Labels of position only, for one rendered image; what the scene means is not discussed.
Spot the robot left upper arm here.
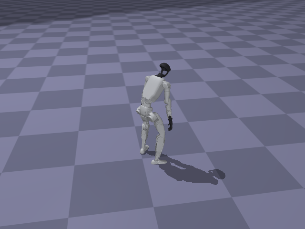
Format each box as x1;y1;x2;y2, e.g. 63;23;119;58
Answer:
144;76;150;87

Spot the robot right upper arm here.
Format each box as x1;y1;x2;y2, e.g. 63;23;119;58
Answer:
162;81;171;104

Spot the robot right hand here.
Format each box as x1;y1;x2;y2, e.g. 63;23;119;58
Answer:
168;116;173;131

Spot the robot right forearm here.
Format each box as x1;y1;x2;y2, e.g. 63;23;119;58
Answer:
165;99;172;119

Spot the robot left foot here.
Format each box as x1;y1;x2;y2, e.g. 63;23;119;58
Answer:
140;145;149;154

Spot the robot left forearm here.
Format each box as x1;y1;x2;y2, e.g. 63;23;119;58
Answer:
141;92;146;105

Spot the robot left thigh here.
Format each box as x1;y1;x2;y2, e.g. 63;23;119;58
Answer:
136;106;150;130

